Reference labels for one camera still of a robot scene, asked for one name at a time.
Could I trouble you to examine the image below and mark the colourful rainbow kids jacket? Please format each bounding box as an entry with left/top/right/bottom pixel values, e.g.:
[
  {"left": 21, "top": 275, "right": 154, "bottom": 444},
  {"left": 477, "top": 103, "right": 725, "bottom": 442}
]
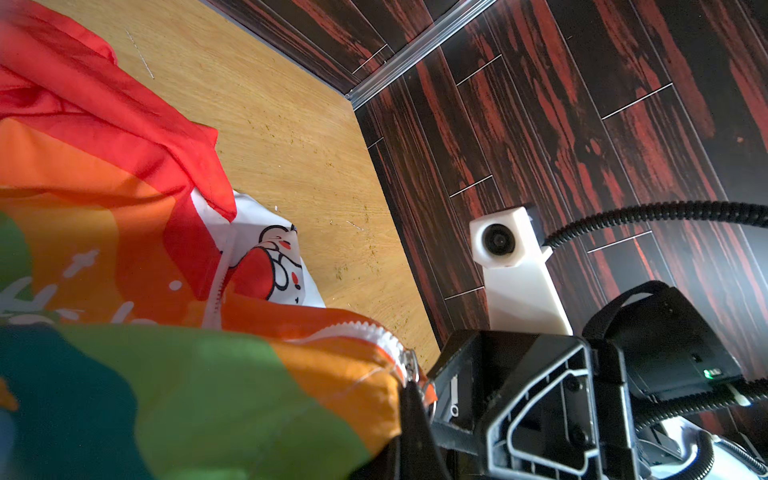
[{"left": 1, "top": 1, "right": 436, "bottom": 479}]

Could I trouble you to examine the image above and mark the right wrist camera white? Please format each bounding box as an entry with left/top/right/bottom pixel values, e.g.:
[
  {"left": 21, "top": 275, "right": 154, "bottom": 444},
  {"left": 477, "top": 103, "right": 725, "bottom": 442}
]
[{"left": 469, "top": 206, "right": 573, "bottom": 335}]

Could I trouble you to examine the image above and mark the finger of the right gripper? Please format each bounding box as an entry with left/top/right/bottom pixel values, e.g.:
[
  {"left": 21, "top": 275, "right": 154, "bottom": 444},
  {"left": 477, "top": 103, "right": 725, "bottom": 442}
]
[{"left": 430, "top": 330, "right": 570, "bottom": 456}]

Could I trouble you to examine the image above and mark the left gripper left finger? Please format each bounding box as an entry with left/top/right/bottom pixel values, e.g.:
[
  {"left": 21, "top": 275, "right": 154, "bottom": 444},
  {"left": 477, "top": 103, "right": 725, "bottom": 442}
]
[{"left": 350, "top": 436, "right": 401, "bottom": 480}]

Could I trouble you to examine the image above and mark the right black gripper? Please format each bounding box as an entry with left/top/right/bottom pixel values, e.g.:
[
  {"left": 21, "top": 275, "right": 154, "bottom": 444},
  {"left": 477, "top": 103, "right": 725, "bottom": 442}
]
[{"left": 479, "top": 280, "right": 744, "bottom": 479}]

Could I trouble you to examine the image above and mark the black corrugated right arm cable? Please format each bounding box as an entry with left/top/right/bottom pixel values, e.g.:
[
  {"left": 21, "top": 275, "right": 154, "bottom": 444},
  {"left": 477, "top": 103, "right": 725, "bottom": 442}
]
[{"left": 542, "top": 200, "right": 768, "bottom": 250}]

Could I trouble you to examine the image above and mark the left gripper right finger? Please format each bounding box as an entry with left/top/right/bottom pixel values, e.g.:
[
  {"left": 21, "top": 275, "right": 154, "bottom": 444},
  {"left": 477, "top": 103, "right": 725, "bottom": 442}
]
[{"left": 399, "top": 381, "right": 450, "bottom": 480}]

